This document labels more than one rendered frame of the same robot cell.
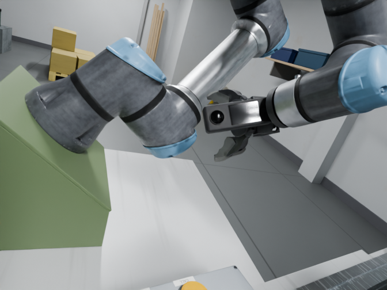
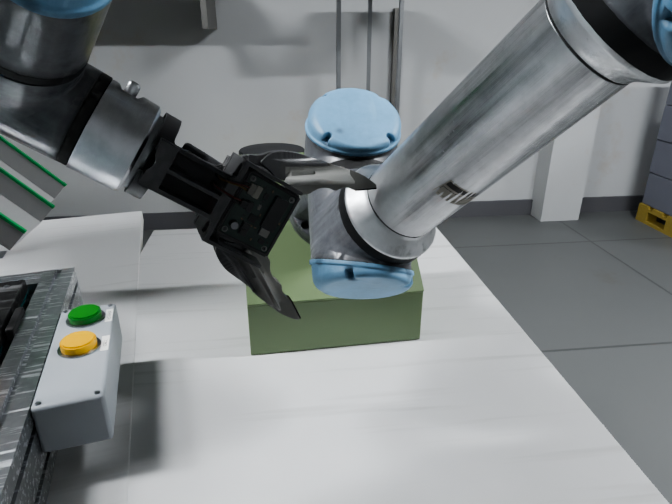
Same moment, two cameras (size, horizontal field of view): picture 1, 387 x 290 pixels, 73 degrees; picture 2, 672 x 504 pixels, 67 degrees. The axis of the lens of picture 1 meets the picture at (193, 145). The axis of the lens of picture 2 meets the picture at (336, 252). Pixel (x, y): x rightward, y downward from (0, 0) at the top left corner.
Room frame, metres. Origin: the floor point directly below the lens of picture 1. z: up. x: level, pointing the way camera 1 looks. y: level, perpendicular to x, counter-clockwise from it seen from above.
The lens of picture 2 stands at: (0.71, -0.47, 1.31)
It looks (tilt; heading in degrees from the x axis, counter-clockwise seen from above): 23 degrees down; 107
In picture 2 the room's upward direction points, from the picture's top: straight up
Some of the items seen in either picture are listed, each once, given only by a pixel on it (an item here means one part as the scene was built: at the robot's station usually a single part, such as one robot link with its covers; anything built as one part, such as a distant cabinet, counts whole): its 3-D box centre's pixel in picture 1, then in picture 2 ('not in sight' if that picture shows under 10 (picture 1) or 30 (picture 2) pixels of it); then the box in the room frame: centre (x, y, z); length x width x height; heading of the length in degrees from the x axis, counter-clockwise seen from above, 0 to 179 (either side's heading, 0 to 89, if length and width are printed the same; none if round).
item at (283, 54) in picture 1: (289, 56); not in sight; (4.43, -1.00, 1.48); 0.49 x 0.37 x 0.19; 24
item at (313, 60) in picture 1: (320, 63); not in sight; (3.82, -1.27, 1.50); 0.56 x 0.41 x 0.22; 24
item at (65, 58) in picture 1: (75, 56); not in sight; (4.93, 2.62, 0.39); 1.33 x 1.01 x 0.77; 22
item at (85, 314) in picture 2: not in sight; (85, 317); (0.22, -0.01, 0.96); 0.04 x 0.04 x 0.02
